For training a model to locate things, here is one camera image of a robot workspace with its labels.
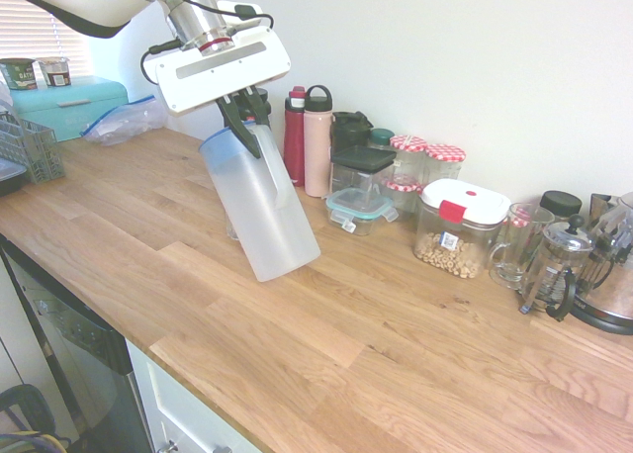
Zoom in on grey plastic cutlery basket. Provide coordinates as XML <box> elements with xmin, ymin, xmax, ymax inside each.
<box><xmin>0</xmin><ymin>110</ymin><xmax>67</xmax><ymax>185</ymax></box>

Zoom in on cereal container white red lid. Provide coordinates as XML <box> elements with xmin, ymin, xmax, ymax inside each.
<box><xmin>412</xmin><ymin>177</ymin><xmax>512</xmax><ymax>282</ymax></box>

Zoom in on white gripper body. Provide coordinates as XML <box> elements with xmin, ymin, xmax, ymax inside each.
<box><xmin>154</xmin><ymin>26</ymin><xmax>292</xmax><ymax>118</ymax></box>

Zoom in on green oatmeal cup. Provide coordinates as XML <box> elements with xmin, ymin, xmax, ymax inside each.
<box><xmin>0</xmin><ymin>56</ymin><xmax>39</xmax><ymax>93</ymax></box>

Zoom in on jar with green lid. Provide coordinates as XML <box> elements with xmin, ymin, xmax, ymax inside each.
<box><xmin>367</xmin><ymin>127</ymin><xmax>397</xmax><ymax>153</ymax></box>

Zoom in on teal bread box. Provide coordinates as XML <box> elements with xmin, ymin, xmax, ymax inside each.
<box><xmin>8</xmin><ymin>74</ymin><xmax>132</xmax><ymax>144</ymax></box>

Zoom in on pink water bottle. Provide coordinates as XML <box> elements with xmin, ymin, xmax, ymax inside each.
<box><xmin>302</xmin><ymin>83</ymin><xmax>334</xmax><ymax>199</ymax></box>

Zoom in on clear plastic zip bag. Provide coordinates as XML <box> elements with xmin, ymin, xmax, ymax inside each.
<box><xmin>79</xmin><ymin>93</ymin><xmax>167</xmax><ymax>148</ymax></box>

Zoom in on glass jar red checked lid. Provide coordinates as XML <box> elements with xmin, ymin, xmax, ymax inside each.
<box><xmin>385</xmin><ymin>174</ymin><xmax>423</xmax><ymax>215</ymax></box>
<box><xmin>389</xmin><ymin>134</ymin><xmax>428</xmax><ymax>183</ymax></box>
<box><xmin>423</xmin><ymin>142</ymin><xmax>468</xmax><ymax>183</ymax></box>

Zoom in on black chair with cables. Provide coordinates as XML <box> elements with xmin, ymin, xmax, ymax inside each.
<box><xmin>0</xmin><ymin>384</ymin><xmax>71</xmax><ymax>453</ymax></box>

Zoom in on jar with black lid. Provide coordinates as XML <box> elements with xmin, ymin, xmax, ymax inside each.
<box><xmin>538</xmin><ymin>189</ymin><xmax>585</xmax><ymax>223</ymax></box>

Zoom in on stainless steel dishwasher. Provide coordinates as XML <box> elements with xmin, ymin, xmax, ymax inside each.
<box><xmin>0</xmin><ymin>234</ymin><xmax>155</xmax><ymax>453</ymax></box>

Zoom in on square container black lid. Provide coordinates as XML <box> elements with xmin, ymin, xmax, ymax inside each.
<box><xmin>329</xmin><ymin>144</ymin><xmax>399</xmax><ymax>198</ymax></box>

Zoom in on glass container teal lid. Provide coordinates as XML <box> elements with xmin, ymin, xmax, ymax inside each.
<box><xmin>324</xmin><ymin>186</ymin><xmax>400</xmax><ymax>238</ymax></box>

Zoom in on clear glass mug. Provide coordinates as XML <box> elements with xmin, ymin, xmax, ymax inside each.
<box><xmin>488</xmin><ymin>201</ymin><xmax>557</xmax><ymax>291</ymax></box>

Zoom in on translucent pitcher with blue lid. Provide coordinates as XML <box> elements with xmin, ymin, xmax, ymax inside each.
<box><xmin>198</xmin><ymin>123</ymin><xmax>322</xmax><ymax>284</ymax></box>

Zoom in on brown white oatmeal cup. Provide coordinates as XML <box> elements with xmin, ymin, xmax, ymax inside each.
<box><xmin>37</xmin><ymin>55</ymin><xmax>72</xmax><ymax>89</ymax></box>

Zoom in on stainless steel electric kettle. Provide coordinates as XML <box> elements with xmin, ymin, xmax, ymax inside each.
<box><xmin>567</xmin><ymin>191</ymin><xmax>633</xmax><ymax>337</ymax></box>

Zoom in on red water bottle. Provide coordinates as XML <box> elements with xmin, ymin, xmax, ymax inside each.
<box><xmin>283</xmin><ymin>85</ymin><xmax>309</xmax><ymax>189</ymax></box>

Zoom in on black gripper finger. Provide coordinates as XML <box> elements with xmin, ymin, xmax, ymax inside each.
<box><xmin>216</xmin><ymin>95</ymin><xmax>262</xmax><ymax>159</ymax></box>
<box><xmin>241</xmin><ymin>87</ymin><xmax>273</xmax><ymax>129</ymax></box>

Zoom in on black dish tray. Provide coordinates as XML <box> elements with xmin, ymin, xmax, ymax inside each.
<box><xmin>0</xmin><ymin>157</ymin><xmax>27</xmax><ymax>199</ymax></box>

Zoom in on window blinds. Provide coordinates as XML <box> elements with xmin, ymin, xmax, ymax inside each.
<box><xmin>0</xmin><ymin>0</ymin><xmax>93</xmax><ymax>79</ymax></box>

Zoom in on white cabinet drawer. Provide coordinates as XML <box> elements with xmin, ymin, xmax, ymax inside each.
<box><xmin>125</xmin><ymin>337</ymin><xmax>264</xmax><ymax>453</ymax></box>

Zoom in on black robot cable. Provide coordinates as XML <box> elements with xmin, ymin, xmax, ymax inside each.
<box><xmin>139</xmin><ymin>0</ymin><xmax>276</xmax><ymax>86</ymax></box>

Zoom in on glass french press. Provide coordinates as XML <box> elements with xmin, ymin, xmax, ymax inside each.
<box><xmin>517</xmin><ymin>213</ymin><xmax>595</xmax><ymax>322</ymax></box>

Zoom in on dark shaker bottle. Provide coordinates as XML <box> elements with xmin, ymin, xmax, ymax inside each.
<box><xmin>329</xmin><ymin>110</ymin><xmax>374</xmax><ymax>158</ymax></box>

